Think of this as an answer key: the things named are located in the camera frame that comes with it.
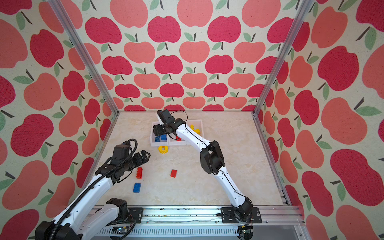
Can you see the red small lego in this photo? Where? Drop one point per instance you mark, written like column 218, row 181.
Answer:
column 173, row 173

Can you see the white bin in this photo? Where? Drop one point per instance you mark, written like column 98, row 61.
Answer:
column 198, row 124
column 152, row 138
column 172, row 139

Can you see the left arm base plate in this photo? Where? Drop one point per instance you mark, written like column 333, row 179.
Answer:
column 136, row 213

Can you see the left aluminium frame post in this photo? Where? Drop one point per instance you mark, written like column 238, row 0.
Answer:
column 71, row 31

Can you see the aluminium front rail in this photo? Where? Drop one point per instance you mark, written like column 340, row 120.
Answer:
column 165, row 222

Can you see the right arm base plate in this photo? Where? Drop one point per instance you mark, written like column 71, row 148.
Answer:
column 228, row 216

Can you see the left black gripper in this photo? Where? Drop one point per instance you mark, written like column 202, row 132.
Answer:
column 139, row 160

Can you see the aluminium frame post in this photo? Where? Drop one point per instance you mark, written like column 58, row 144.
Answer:
column 71, row 31
column 286, row 47

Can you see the blue long lego bottom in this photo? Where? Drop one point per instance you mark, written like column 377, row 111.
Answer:
column 137, row 188

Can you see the right aluminium frame post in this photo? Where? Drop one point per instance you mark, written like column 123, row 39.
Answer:
column 286, row 47

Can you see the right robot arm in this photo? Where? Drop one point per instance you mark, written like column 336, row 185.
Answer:
column 211, row 159

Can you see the red long lego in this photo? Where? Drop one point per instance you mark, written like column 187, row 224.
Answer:
column 139, row 174

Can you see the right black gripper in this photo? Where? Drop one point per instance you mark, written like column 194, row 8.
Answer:
column 156, row 130

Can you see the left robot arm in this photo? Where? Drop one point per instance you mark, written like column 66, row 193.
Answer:
column 73, row 223

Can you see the circuit board on rail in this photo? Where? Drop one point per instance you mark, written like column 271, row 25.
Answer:
column 119, row 230

